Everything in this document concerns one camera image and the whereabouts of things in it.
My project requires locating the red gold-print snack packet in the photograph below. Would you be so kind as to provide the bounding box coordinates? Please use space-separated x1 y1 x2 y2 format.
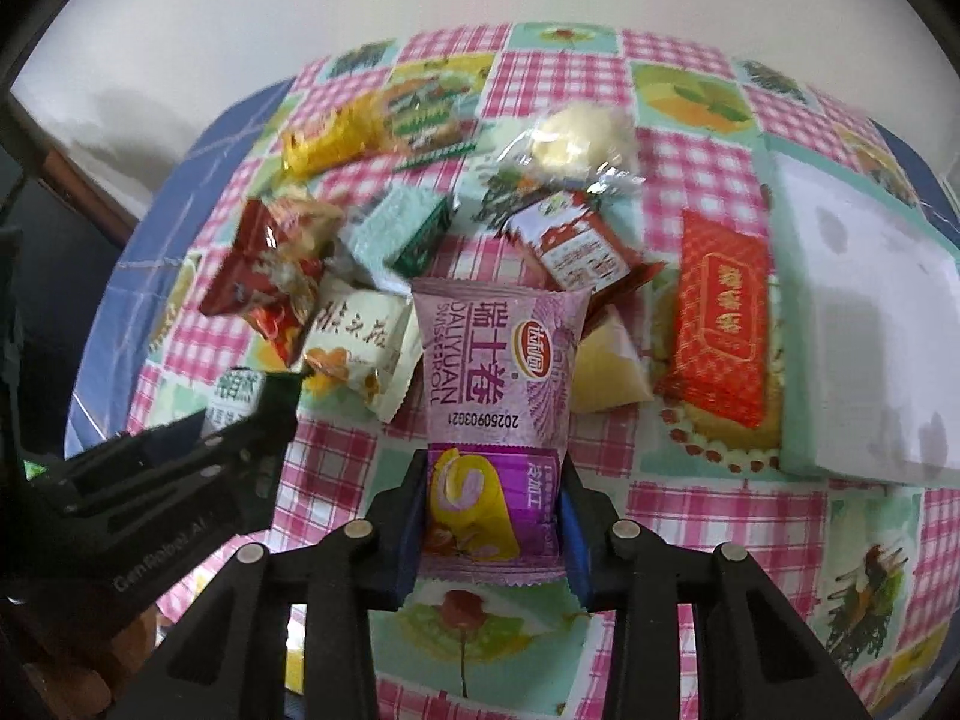
659 210 770 429

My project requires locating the red patterned snack bag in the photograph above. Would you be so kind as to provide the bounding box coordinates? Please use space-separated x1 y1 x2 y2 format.
199 192 345 367

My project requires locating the yellow triangular snack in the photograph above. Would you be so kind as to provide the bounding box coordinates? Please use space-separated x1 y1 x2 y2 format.
569 305 654 415

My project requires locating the white orange-print snack packet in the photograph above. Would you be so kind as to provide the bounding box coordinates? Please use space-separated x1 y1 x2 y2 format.
299 275 423 422

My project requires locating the white teal-edged box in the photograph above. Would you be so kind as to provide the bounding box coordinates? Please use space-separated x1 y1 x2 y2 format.
766 137 958 488

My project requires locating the purple swiss roll packet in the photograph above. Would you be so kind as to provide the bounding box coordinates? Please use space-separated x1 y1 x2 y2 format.
412 278 590 585

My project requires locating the green white wafer packet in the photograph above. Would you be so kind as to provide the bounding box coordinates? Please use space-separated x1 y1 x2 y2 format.
338 184 459 296

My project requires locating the brown white jujube packet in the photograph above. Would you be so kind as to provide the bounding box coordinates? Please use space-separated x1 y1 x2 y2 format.
503 190 664 314

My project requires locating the yellow soft bread packet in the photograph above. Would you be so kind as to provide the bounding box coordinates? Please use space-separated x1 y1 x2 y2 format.
281 89 395 179

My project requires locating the clear packet round yellow pastry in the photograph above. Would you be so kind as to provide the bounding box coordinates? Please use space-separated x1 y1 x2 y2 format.
496 99 644 197

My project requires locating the green cow biscuit packet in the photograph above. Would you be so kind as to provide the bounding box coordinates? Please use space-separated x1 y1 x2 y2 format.
384 73 480 169

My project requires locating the white green text packet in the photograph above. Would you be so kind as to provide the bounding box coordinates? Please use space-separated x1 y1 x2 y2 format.
200 367 268 437

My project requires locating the blue plaid cloth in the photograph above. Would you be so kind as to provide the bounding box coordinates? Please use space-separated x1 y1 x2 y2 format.
64 80 293 457

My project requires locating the pink checkered fruit tablecloth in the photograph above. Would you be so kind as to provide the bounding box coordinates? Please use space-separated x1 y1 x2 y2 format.
128 23 958 718

